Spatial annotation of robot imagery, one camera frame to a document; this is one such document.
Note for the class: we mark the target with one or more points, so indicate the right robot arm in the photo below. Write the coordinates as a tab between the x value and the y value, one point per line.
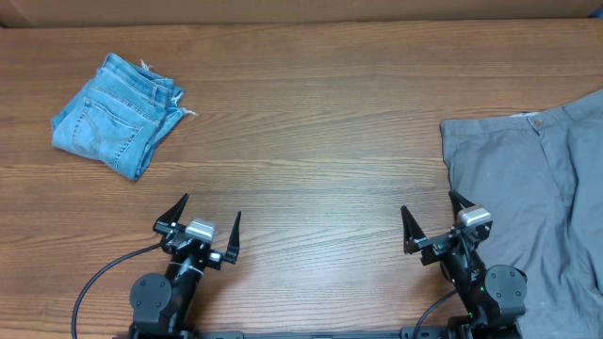
493	297

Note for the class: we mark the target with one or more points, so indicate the grey shorts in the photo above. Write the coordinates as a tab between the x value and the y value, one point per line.
539	174

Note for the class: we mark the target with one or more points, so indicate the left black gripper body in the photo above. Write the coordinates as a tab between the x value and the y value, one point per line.
214	259

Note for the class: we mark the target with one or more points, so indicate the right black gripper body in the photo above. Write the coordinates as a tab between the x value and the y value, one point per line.
459	265

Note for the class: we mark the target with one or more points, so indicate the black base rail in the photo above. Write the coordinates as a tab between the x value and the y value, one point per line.
311	334

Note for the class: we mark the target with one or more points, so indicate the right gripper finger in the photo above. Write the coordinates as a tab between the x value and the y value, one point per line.
458	201
414	237

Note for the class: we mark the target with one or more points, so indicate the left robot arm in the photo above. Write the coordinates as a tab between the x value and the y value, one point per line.
161	302

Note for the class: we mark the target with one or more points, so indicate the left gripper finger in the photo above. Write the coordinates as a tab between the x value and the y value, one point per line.
174	213
233	246

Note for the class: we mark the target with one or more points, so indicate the folded blue denim jeans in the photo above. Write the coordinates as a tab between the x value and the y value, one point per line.
120	116

